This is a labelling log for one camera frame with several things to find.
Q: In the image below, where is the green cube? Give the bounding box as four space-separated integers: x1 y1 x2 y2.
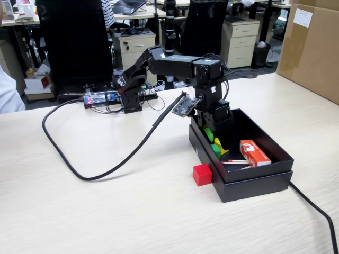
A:
209 143 222 160

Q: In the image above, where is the thick black sleeved cable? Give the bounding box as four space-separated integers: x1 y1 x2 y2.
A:
41 90 186 182

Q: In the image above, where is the red and white matchbox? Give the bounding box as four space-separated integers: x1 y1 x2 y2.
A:
239 139 273 168

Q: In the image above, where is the wide black mesh office chair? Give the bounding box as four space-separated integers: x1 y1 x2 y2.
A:
35 0 115 88

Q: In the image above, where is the black open box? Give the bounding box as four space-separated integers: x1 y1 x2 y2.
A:
188 125 294 204

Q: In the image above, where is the beige drawer cabinet with headset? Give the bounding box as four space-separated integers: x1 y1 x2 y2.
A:
112 28 157 85

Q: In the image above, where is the circuit board with green terminals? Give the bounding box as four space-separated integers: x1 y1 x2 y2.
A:
140 82 160 101

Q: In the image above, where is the person in striped shirt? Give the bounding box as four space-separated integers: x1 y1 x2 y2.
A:
100 0 116 30

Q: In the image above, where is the black cardboard box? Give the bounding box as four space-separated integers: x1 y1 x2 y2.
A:
191 108 295 184

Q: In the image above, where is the black servo wire bundle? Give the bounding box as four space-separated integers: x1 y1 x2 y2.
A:
201 52 259 102

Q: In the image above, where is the black power cable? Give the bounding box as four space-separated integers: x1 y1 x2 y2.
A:
288 180 339 254

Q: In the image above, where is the controller board with red light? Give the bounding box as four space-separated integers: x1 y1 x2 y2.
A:
83 90 119 110

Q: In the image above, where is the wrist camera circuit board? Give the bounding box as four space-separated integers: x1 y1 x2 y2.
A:
171 90 201 118

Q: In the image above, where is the beige three-drawer cabinet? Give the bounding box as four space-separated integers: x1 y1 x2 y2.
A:
212 18 261 70

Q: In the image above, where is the large brown cardboard box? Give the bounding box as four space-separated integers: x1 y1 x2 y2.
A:
275 0 339 105

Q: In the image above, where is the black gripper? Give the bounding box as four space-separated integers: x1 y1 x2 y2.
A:
195 99 236 149

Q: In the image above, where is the white and red carton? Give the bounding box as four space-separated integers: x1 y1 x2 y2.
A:
24 75 52 91

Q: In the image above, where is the black headset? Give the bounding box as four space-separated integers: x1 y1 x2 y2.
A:
120 26 150 37

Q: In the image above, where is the framed picture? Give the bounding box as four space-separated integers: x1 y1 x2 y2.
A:
0 0 15 22

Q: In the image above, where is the red cube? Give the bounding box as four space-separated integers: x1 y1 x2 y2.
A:
192 164 213 187

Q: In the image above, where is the black waste bin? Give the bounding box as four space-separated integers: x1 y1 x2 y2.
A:
251 42 272 69

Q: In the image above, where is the dark laptop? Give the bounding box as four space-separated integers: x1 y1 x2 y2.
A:
112 0 148 15

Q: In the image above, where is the person in white shirt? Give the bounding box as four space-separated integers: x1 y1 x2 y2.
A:
0 64 26 115

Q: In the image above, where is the yellow cube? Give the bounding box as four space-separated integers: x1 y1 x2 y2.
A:
213 137 230 156

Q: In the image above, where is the black office chair on castors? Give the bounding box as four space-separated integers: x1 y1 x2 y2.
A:
175 0 229 58

